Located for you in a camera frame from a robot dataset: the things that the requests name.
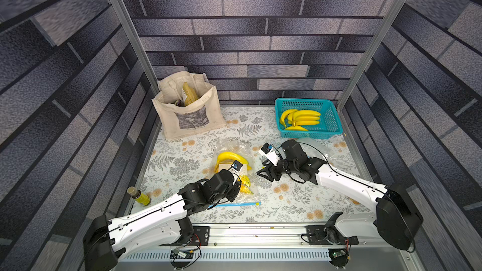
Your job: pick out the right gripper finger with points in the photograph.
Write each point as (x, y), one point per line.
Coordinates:
(267, 171)
(273, 178)

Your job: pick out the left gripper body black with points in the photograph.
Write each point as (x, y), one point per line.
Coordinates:
(230, 194)

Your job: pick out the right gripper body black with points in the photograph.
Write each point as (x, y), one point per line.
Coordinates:
(275, 169)

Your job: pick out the yellow banana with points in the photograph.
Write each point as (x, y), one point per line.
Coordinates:
(305, 113)
(305, 122)
(296, 128)
(284, 116)

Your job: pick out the zip-top bag of bananas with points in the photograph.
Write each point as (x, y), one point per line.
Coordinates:
(313, 148)
(237, 158)

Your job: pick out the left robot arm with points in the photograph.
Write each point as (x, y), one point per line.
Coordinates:
(108, 241)

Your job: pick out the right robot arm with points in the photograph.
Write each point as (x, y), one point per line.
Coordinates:
(392, 215)

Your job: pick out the beige canvas tote bag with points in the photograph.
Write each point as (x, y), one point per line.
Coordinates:
(179, 121)

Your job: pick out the teal plastic basket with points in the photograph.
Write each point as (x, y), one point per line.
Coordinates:
(330, 123)

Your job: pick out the yellow drink bottle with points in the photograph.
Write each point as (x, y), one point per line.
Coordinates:
(138, 196)

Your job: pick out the left circuit board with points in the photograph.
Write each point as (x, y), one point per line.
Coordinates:
(180, 254)

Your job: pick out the circuit board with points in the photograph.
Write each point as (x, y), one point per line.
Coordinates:
(180, 254)
(337, 253)

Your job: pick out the yellow item in tote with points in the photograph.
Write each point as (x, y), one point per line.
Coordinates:
(189, 94)

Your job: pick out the right circuit board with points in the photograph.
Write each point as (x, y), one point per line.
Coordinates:
(337, 253)

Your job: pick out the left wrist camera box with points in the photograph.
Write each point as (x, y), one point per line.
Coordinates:
(237, 167)

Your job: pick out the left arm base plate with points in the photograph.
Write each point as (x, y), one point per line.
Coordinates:
(199, 237)

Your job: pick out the aluminium front rail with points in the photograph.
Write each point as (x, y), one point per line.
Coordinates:
(256, 233)

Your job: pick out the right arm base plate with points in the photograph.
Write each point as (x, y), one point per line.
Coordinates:
(320, 235)

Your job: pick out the right aluminium frame post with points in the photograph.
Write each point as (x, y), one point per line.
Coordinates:
(380, 34)

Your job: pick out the aluminium frame post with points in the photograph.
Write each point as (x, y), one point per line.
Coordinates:
(133, 37)
(380, 34)

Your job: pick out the left aluminium frame post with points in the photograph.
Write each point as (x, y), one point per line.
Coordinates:
(133, 37)

